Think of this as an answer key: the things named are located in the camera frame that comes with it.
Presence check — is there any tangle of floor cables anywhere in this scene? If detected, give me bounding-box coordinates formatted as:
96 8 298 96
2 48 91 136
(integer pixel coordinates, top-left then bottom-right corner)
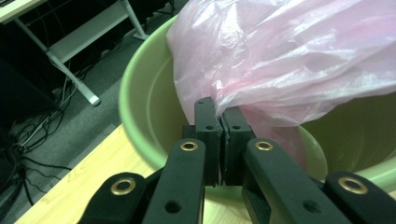
0 59 82 206

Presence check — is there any white metal desk frame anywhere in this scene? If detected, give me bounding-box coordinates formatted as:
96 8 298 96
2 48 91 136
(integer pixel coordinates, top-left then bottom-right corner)
0 0 149 106

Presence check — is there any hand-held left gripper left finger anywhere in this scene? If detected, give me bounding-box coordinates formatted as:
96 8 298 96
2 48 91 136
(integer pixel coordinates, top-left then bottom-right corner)
141 96 223 224

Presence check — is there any pink plastic bag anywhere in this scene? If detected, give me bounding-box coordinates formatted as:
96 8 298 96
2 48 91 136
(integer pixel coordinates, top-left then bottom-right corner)
165 0 396 169

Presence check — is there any green plastic bucket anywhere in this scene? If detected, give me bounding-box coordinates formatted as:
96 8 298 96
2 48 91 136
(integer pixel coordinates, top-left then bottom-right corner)
118 13 396 203

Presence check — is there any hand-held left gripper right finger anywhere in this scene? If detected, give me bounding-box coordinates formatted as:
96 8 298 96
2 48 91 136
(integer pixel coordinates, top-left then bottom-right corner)
222 105 353 224

